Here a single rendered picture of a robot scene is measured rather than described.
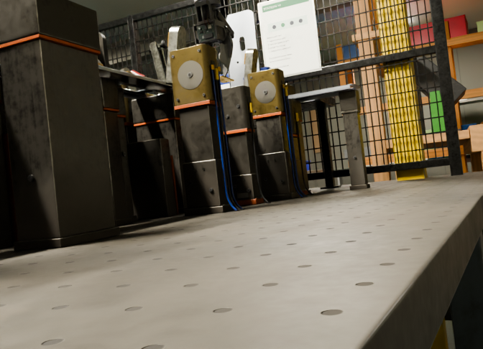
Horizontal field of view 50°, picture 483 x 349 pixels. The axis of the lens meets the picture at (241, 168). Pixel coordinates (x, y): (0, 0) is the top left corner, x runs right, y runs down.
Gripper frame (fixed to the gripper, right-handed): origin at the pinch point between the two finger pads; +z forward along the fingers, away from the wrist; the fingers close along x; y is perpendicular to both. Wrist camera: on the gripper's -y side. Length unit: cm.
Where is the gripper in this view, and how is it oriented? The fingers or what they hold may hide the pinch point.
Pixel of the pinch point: (221, 72)
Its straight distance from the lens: 154.3
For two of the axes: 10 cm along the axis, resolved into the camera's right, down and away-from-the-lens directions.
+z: 1.5, 9.9, 0.7
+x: 9.1, -1.1, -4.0
